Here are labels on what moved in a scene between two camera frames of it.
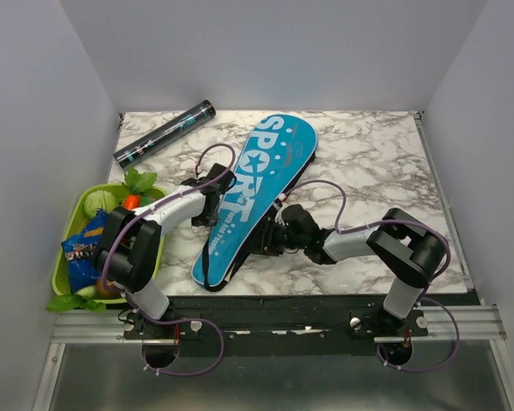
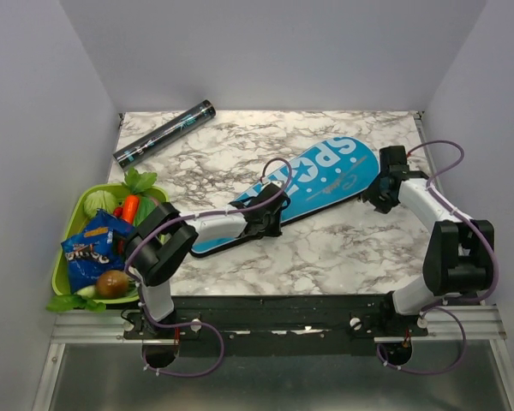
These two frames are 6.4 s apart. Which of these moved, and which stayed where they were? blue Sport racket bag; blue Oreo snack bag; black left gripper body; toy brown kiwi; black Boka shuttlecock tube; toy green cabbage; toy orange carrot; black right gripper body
Moved: black left gripper body; black right gripper body; blue Sport racket bag
Stayed: toy green cabbage; toy orange carrot; blue Oreo snack bag; toy brown kiwi; black Boka shuttlecock tube
